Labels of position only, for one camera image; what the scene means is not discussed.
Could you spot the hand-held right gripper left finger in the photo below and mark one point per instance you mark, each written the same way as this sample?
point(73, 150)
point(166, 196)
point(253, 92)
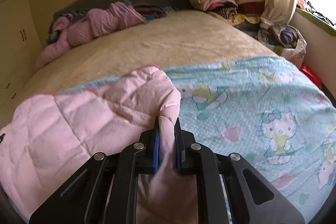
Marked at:
point(156, 150)

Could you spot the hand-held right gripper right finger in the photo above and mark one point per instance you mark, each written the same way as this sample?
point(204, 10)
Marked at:
point(178, 150)

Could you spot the pink quilted coat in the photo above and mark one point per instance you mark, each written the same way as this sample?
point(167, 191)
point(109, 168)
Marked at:
point(78, 121)

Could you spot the dark striped clothes heap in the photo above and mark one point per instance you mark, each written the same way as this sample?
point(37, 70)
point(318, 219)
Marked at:
point(153, 10)

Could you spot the bag of clothes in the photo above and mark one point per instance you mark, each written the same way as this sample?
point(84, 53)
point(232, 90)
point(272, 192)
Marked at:
point(286, 39)

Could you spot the blue cartoon printed blanket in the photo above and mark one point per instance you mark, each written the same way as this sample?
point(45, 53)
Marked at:
point(249, 98)

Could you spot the pink puffer jacket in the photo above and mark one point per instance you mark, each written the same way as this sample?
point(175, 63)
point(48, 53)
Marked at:
point(92, 24)

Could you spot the red box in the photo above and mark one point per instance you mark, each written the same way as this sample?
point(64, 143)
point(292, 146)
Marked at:
point(311, 74)

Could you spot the cream cabinet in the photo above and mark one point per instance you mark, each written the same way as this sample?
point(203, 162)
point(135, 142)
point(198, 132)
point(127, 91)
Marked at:
point(15, 29)

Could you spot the green windowsill cloth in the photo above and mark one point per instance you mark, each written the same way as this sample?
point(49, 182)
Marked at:
point(315, 20)

